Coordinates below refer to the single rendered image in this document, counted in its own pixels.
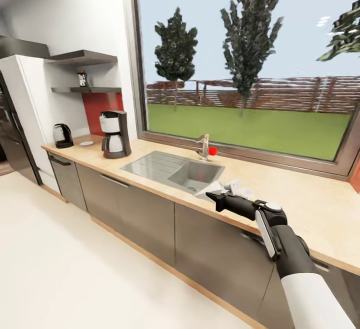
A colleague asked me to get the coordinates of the paper coffee filter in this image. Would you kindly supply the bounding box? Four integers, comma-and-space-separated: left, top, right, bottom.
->
194, 180, 228, 205

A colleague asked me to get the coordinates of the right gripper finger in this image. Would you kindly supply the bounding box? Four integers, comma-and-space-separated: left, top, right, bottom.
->
205, 192, 222, 202

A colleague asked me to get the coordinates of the coffee cup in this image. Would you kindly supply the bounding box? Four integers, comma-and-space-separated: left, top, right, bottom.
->
240, 188, 256, 201

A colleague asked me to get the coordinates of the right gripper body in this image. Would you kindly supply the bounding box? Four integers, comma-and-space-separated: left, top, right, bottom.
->
215, 193, 245, 216

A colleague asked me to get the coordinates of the bottle of coffee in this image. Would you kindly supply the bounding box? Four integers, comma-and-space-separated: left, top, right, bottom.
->
77, 71, 90, 87

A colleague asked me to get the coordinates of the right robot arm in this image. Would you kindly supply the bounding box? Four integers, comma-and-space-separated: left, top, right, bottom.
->
205, 178, 357, 329

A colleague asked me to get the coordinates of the electric kettle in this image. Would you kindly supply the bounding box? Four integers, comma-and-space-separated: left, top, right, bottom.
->
53, 123, 74, 149

